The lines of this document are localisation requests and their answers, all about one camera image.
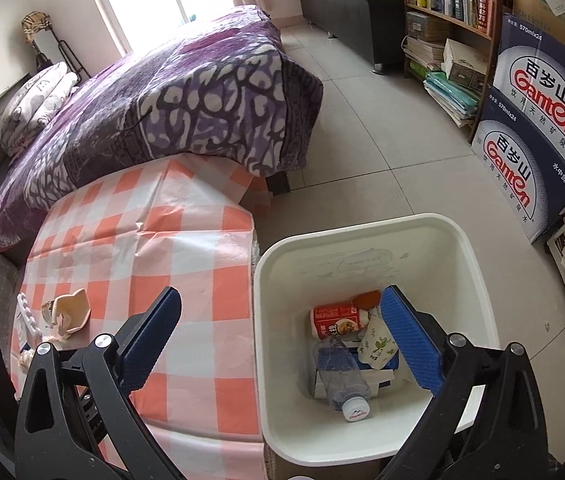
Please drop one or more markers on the red instant noodle cup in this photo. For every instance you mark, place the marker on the red instant noodle cup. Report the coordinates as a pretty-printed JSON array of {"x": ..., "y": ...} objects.
[{"x": 335, "y": 320}]

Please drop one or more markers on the orange checked tablecloth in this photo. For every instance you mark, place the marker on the orange checked tablecloth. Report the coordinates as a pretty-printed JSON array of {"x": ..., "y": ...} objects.
[{"x": 187, "y": 240}]

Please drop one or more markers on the blue water bottle carton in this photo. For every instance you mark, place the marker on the blue water bottle carton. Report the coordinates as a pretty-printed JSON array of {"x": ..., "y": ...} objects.
[
  {"x": 512, "y": 160},
  {"x": 547, "y": 85}
]

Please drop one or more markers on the bed with purple blanket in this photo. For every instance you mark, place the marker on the bed with purple blanket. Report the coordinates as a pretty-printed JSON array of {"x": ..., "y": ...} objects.
[{"x": 162, "y": 110}]

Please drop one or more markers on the black leather bench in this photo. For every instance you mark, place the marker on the black leather bench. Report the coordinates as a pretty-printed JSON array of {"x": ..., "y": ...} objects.
[{"x": 352, "y": 15}]

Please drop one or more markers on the folded white printed quilt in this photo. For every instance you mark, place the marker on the folded white printed quilt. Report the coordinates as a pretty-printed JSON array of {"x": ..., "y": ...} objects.
[{"x": 37, "y": 95}]

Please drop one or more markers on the cream crumpled paper cup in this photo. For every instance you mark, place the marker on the cream crumpled paper cup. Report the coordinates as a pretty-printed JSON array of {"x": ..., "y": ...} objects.
[{"x": 70, "y": 312}]

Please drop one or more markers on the wooden bookshelf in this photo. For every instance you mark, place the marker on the wooden bookshelf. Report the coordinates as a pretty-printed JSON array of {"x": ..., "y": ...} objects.
[{"x": 442, "y": 16}]

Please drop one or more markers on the white printed pouch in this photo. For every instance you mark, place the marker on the white printed pouch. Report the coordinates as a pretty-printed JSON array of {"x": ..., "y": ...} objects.
[{"x": 375, "y": 340}]

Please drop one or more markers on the small grey box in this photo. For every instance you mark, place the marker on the small grey box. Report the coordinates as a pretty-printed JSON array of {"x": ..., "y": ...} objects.
[{"x": 425, "y": 24}]

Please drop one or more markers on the white plastic tray piece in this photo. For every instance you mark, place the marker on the white plastic tray piece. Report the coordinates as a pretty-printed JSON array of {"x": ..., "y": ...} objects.
[{"x": 28, "y": 317}]

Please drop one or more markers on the white cardboard box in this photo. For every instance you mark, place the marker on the white cardboard box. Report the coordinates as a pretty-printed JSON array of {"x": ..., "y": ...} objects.
[{"x": 464, "y": 62}]

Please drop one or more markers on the stack of green booklets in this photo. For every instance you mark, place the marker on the stack of green booklets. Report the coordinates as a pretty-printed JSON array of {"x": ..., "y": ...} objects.
[{"x": 452, "y": 97}]

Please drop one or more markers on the black metal coat rack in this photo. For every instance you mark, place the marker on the black metal coat rack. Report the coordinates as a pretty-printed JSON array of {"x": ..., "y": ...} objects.
[{"x": 65, "y": 55}]

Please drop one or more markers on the clear plastic water bottle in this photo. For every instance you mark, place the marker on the clear plastic water bottle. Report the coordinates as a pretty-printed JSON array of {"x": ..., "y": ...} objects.
[{"x": 340, "y": 375}]

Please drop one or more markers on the plaid scarf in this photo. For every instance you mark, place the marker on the plaid scarf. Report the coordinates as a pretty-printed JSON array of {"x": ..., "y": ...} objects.
[{"x": 36, "y": 25}]

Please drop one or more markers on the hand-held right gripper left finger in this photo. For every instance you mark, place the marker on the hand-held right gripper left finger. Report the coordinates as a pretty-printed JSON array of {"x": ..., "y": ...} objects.
[{"x": 150, "y": 340}]

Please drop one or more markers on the orange round snack item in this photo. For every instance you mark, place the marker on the orange round snack item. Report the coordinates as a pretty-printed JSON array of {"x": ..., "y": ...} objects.
[{"x": 366, "y": 299}]

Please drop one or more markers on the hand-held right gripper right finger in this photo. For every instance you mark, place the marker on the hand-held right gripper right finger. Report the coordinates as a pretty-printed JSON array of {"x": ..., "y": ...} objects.
[{"x": 412, "y": 345}]

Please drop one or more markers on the blue and white box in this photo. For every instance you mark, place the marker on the blue and white box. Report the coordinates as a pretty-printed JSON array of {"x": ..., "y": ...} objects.
[{"x": 382, "y": 372}]

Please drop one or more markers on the white plastic bin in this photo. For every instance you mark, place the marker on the white plastic bin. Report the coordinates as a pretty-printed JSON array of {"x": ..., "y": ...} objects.
[{"x": 412, "y": 260}]

